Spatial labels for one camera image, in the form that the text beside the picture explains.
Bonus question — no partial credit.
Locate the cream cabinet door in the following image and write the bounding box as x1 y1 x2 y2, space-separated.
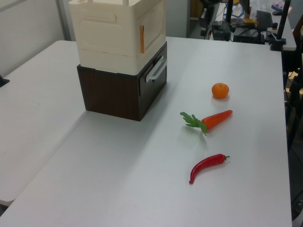
137 11 167 54

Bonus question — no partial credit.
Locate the cream plastic cabinet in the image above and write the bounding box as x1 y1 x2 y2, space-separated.
68 0 167 75

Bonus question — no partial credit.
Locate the dark brown wooden drawer box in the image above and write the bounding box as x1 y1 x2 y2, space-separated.
76 41 169 122

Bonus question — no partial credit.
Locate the orange toy carrot with leaves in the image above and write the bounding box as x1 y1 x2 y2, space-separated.
179 109 233 136

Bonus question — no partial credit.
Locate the toy orange fruit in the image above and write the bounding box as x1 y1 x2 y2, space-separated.
211 82 230 99

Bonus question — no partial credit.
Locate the red toy chili pepper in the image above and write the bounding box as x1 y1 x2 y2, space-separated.
188 153 231 185

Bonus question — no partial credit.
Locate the black electronics box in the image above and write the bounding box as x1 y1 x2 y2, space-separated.
232 28 265 44

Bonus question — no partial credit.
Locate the thin black stand pole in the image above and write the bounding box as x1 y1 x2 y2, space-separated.
224 0 234 25

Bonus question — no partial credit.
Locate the black tripod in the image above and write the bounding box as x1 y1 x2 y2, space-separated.
283 68 303 148

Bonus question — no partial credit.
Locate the black clamp base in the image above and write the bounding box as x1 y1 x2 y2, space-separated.
0 74 10 88

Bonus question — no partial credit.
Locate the white drawer handle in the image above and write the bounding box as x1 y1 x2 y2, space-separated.
145 55 168 83

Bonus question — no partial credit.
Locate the copper door handle strip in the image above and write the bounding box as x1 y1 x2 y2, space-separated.
139 25 145 54

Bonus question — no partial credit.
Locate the black device with cables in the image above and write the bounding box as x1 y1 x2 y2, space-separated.
211 20 232 41

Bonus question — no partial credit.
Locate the black camera pole with clamp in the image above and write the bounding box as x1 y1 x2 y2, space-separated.
269 0 292 52

